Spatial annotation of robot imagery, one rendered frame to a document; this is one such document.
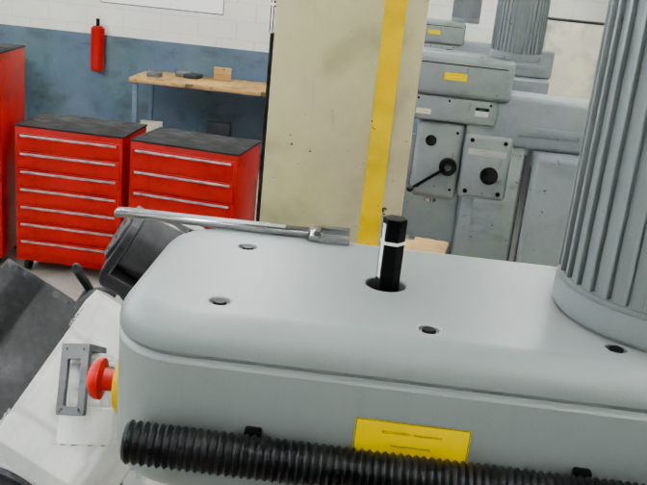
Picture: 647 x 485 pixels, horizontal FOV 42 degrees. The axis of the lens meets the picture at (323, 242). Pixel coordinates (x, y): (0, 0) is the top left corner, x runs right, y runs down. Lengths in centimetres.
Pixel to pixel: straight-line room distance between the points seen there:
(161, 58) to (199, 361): 945
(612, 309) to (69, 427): 66
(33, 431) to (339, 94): 153
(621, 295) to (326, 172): 185
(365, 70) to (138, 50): 779
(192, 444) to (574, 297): 34
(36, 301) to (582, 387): 78
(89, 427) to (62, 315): 20
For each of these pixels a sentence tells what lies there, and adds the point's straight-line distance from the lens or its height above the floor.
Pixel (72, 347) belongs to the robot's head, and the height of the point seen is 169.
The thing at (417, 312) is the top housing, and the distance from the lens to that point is 72.
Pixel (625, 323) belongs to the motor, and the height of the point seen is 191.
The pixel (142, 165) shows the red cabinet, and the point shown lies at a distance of 560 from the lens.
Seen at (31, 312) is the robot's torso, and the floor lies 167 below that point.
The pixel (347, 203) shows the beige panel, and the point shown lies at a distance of 253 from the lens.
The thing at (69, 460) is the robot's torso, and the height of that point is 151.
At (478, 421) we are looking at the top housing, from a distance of 68.
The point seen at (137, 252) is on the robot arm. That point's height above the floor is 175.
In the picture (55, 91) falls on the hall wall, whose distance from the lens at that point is 1052.
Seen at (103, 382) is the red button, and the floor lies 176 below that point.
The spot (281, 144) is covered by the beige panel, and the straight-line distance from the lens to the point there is 251.
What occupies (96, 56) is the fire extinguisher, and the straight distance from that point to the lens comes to 1015.
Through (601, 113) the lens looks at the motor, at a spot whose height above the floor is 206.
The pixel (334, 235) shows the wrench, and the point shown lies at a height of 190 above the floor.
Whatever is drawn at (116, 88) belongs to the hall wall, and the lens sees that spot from 1027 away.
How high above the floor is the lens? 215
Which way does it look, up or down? 18 degrees down
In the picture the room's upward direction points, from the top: 6 degrees clockwise
